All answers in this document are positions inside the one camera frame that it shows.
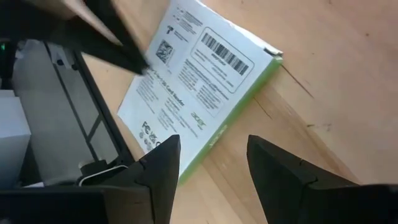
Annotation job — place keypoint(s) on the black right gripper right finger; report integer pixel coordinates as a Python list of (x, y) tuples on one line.
[(283, 180)]

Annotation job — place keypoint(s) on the white card reader box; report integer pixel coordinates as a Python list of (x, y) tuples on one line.
[(199, 87)]

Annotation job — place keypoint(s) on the black and grey device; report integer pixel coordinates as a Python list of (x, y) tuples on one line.
[(105, 115)]

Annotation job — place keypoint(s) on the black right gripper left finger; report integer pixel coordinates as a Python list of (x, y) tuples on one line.
[(158, 177)]

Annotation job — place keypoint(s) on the white box under table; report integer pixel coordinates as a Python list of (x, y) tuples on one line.
[(12, 137)]

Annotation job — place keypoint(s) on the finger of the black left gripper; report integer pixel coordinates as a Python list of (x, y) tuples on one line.
[(124, 34), (102, 49)]

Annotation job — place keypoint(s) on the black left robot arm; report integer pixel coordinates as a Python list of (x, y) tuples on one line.
[(6, 68)]

